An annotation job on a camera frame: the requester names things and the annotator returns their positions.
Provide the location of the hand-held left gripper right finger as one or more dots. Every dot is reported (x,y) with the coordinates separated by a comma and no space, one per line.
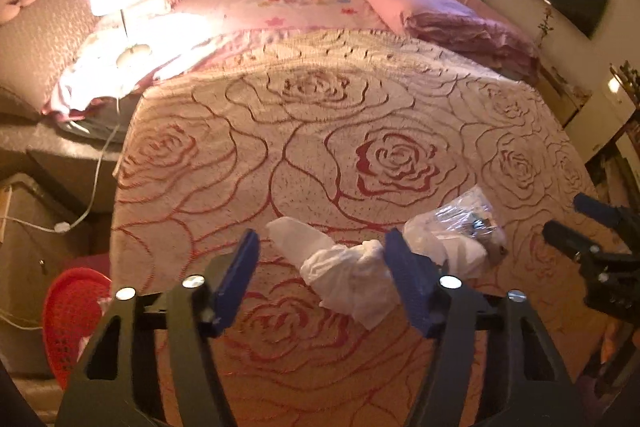
(407,277)

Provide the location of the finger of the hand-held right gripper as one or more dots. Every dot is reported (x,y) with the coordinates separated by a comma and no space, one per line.
(597,207)
(565,234)

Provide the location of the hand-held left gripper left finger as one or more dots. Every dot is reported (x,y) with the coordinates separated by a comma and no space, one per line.
(237,277)

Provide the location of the white tissue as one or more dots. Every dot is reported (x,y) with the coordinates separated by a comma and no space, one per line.
(345,277)

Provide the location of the clear plastic bag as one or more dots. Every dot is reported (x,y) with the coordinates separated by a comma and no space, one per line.
(450,227)

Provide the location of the red plastic mesh basket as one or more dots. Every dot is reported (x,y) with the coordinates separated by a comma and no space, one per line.
(70,322)

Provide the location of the white cabinet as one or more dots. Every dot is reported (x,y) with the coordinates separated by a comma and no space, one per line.
(600,112)

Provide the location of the rose pattern blanket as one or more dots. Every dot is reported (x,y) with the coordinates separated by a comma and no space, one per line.
(310,157)

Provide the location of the thin potted plant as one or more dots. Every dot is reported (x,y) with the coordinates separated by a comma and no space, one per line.
(546,27)

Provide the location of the brown upholstered nightstand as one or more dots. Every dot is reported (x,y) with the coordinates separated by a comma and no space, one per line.
(35,232)

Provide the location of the pink floral pillow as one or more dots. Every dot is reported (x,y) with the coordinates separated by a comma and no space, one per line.
(175,37)

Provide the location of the pink folded quilt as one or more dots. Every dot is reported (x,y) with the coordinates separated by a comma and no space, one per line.
(425,2)

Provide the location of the brown headboard cushion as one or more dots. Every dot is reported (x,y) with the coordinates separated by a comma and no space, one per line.
(45,42)

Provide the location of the pink plush toy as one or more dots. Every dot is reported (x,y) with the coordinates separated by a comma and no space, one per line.
(17,2)

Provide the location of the brown upholstered bed frame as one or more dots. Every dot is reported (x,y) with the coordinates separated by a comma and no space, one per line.
(65,147)

